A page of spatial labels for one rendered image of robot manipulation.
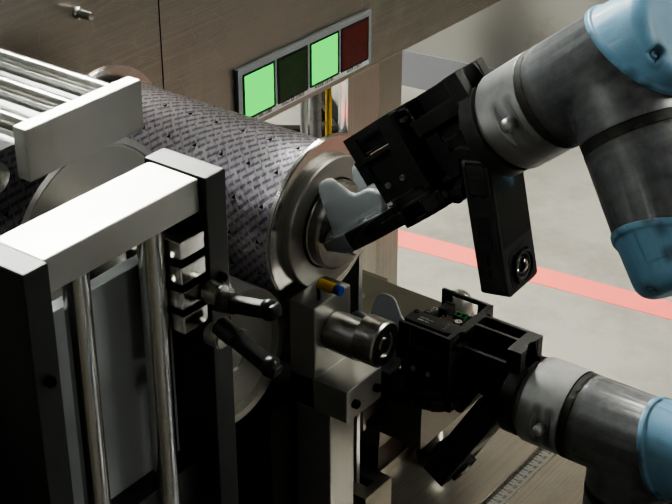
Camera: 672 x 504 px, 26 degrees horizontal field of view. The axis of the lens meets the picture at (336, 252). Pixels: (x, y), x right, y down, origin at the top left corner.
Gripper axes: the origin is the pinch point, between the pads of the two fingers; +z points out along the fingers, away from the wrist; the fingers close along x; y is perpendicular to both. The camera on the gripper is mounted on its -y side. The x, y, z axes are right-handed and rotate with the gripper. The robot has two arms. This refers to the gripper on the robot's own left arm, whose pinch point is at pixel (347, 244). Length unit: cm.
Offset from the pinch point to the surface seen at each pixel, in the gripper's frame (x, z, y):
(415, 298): -27.0, 22.4, -9.8
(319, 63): -43, 32, 18
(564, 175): -254, 165, -26
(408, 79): -281, 219, 22
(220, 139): 0.4, 6.2, 12.8
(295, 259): 2.9, 3.2, 1.1
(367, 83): -79, 58, 15
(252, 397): 8.0, 10.7, -6.9
